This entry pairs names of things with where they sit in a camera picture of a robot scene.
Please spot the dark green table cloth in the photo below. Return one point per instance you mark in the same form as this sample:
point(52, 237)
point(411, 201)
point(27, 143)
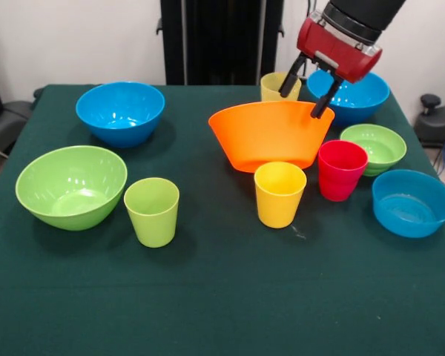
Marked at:
point(207, 296)

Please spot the small green bowl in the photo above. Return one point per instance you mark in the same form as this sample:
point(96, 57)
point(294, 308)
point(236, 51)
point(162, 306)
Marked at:
point(382, 148)

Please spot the red cup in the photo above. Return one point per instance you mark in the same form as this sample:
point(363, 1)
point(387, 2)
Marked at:
point(339, 181)

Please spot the small blue bowl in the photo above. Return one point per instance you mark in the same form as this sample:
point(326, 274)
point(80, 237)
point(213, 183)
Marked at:
point(411, 211)

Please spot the black knobbed equipment base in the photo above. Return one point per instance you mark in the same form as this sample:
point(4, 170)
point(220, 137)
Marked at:
point(437, 122)

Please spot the black chair base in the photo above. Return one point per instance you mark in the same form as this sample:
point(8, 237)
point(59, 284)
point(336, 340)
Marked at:
point(7, 122)

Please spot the large blue bowl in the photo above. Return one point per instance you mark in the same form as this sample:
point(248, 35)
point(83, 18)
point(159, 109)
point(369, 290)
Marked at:
point(359, 104)
point(118, 118)

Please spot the large orange bowl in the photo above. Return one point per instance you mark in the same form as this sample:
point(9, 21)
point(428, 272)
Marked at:
point(270, 137)

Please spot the pale translucent yellow cup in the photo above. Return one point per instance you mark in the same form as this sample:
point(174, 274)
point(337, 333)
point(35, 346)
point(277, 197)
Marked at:
point(270, 89)

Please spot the large green bowl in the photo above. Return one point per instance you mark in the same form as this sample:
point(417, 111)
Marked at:
point(70, 193)

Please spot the green cup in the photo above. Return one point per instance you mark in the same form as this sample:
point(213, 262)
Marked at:
point(152, 226)

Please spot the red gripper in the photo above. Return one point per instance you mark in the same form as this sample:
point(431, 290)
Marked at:
point(333, 52)

